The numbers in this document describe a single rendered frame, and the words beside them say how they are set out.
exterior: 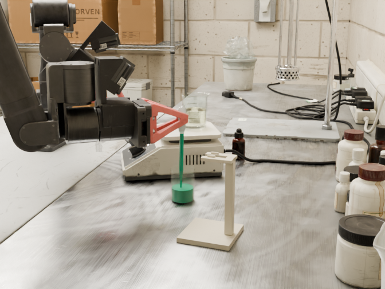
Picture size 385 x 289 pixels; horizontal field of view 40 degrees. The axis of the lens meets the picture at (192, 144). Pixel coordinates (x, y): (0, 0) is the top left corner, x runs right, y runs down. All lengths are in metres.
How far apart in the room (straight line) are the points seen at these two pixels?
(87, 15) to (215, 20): 0.81
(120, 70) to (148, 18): 2.39
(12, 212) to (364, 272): 0.56
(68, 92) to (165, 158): 0.29
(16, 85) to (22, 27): 2.70
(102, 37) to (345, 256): 0.64
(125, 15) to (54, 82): 2.45
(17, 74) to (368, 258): 0.54
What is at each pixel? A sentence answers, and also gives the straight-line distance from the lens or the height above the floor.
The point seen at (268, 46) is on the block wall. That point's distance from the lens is 3.47.
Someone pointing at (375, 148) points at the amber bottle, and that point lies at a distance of 1.07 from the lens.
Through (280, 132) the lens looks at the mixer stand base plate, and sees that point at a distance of 1.40.
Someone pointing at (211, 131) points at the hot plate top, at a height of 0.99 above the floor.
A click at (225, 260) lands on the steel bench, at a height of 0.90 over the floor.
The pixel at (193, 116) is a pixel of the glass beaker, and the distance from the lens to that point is 1.07.
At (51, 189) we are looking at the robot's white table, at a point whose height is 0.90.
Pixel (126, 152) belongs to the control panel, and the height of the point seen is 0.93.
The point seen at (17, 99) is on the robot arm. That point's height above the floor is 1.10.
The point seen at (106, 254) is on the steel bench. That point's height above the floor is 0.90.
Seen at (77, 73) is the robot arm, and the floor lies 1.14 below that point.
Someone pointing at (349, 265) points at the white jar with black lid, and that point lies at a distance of 0.69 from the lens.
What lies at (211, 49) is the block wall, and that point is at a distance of 3.51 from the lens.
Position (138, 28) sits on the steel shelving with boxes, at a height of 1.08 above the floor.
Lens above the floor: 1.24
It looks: 15 degrees down
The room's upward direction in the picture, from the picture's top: straight up
